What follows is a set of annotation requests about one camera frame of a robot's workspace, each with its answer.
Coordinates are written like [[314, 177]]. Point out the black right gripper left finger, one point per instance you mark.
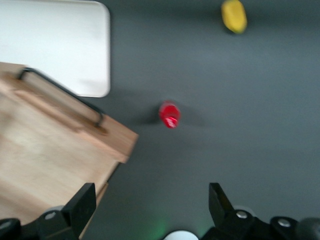
[[80, 207]]

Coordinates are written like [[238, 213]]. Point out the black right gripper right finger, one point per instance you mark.
[[222, 212]]

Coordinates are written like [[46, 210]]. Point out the wooden drawer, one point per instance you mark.
[[75, 120]]

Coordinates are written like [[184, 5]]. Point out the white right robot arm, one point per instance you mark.
[[180, 236]]

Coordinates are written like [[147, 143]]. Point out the wooden drawer cabinet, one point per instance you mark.
[[25, 200]]

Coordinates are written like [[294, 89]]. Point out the small red soda bottle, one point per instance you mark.
[[170, 115]]

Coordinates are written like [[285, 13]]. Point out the beige plastic tray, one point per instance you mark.
[[50, 37]]

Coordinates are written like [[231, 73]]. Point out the yellow lemon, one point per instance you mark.
[[233, 16]]

